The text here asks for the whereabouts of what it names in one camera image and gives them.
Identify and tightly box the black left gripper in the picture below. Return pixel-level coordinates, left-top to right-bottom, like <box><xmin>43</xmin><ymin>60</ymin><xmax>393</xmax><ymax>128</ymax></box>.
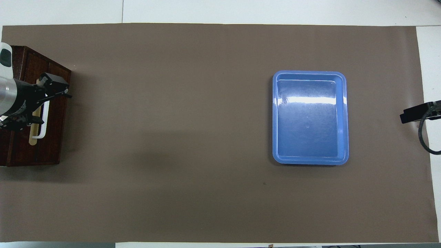
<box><xmin>0</xmin><ymin>72</ymin><xmax>73</xmax><ymax>131</ymax></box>

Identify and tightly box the white drawer handle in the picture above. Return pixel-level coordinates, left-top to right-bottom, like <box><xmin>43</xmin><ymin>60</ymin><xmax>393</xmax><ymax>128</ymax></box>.
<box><xmin>32</xmin><ymin>77</ymin><xmax>51</xmax><ymax>140</ymax></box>

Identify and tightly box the dark brown wooden cabinet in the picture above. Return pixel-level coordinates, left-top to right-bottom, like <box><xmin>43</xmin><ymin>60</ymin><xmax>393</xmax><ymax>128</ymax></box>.
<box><xmin>0</xmin><ymin>46</ymin><xmax>72</xmax><ymax>166</ymax></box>

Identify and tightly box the blue plastic tray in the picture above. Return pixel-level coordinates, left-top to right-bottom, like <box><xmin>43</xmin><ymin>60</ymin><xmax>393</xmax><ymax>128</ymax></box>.
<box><xmin>272</xmin><ymin>71</ymin><xmax>349</xmax><ymax>165</ymax></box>

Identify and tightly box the brown table mat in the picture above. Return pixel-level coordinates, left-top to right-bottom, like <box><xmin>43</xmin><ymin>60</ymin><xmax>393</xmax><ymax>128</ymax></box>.
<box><xmin>0</xmin><ymin>23</ymin><xmax>440</xmax><ymax>243</ymax></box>

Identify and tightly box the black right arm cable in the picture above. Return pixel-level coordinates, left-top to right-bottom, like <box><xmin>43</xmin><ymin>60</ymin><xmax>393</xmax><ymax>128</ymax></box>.
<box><xmin>418</xmin><ymin>103</ymin><xmax>441</xmax><ymax>155</ymax></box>

